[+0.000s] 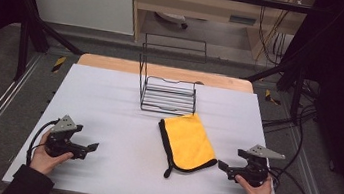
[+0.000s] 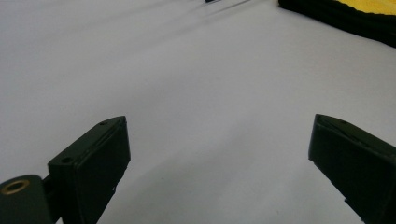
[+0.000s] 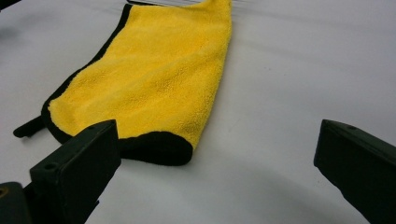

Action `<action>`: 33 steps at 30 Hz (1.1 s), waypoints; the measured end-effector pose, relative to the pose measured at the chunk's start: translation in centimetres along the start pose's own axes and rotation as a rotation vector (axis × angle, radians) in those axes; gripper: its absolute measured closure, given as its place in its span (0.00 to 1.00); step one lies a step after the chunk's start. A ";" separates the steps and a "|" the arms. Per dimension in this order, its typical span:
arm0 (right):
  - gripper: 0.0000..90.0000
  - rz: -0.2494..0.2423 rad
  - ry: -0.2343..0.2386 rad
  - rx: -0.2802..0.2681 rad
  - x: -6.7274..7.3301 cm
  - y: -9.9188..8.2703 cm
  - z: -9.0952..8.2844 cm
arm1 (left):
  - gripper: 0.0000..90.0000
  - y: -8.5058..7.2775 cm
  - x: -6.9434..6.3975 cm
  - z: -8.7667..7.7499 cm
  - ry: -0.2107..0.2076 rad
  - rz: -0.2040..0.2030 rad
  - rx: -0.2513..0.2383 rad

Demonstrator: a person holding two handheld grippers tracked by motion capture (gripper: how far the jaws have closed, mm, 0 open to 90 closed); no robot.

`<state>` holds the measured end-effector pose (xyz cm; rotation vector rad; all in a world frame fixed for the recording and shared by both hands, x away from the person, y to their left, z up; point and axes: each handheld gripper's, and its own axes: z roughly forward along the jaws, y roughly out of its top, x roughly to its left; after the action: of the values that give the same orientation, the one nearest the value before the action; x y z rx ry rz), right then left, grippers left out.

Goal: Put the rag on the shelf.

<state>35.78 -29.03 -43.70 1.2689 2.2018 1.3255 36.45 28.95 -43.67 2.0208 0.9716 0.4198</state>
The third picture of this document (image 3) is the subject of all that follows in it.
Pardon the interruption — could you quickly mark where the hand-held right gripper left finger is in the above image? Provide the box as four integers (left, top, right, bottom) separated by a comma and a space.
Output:
29, 119, 122, 224

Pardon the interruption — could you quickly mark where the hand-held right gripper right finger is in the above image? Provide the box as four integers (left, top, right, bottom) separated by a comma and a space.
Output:
313, 119, 396, 224

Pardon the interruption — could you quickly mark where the yellow towel with black trim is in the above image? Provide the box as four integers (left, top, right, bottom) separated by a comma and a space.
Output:
12, 0, 233, 167

